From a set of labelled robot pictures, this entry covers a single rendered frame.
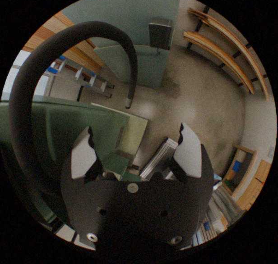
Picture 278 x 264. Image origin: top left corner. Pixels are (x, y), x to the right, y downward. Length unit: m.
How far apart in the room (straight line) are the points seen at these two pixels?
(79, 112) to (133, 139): 0.41
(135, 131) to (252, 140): 3.14
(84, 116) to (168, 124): 1.25
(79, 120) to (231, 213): 0.64
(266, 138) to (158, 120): 3.10
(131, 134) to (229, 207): 0.72
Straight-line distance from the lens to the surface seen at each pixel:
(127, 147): 0.53
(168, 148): 1.16
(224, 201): 0.54
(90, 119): 0.18
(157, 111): 1.29
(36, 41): 1.59
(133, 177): 0.55
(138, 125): 0.49
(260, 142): 3.09
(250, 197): 3.13
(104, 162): 0.32
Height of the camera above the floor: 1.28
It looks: 80 degrees down
